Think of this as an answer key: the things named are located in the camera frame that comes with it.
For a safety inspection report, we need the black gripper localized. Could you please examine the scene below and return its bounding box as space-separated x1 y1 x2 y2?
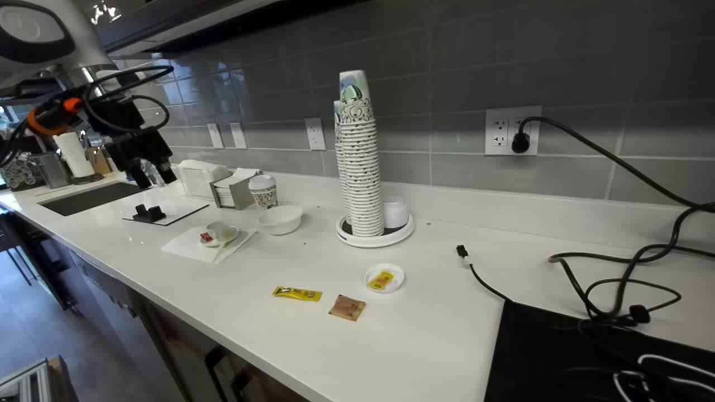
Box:
108 103 177 188

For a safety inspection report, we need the white plastic cup lid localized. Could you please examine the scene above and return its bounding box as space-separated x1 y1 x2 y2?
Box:
249 173 277 189

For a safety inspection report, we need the patterned paper cup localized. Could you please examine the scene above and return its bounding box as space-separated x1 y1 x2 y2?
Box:
250 184 277 209

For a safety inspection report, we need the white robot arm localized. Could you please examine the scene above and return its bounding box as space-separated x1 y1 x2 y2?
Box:
0 0 177 188

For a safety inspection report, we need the white round cup tray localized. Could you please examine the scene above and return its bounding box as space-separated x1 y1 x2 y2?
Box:
334 211 419 249

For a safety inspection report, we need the kitchen sink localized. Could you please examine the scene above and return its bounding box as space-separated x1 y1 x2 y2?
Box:
43 183 139 217

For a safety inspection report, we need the white tray with black item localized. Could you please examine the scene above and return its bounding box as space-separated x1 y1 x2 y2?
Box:
124 196 207 226

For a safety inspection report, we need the metal napkin holder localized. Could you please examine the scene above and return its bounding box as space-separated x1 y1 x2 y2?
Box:
210 167 257 209

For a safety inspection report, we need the white foam bowl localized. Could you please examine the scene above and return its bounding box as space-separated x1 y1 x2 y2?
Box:
260 206 304 237

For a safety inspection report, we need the yellow mayonnaise packet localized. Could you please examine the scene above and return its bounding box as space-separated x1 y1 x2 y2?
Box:
273 285 323 302

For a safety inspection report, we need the tall stack of paper cups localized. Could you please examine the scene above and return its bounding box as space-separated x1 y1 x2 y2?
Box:
334 68 385 237

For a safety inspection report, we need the brown sugar packet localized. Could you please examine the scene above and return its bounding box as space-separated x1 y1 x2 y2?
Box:
330 295 366 322

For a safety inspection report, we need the yellow packet on plate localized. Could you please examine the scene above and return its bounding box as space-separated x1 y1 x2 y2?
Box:
368 270 393 289

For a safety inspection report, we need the small white plate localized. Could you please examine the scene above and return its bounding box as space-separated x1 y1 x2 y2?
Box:
366 264 406 295

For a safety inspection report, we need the white light switch plate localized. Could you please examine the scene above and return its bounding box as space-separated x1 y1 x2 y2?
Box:
304 119 326 150

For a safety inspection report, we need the loose black cable end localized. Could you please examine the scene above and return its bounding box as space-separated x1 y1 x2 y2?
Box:
454 242 517 305

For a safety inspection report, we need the white wall power outlet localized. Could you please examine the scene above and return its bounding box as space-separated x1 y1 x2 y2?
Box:
485 105 542 156

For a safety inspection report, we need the black power cable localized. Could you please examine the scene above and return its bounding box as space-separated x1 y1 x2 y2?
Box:
510 113 715 327

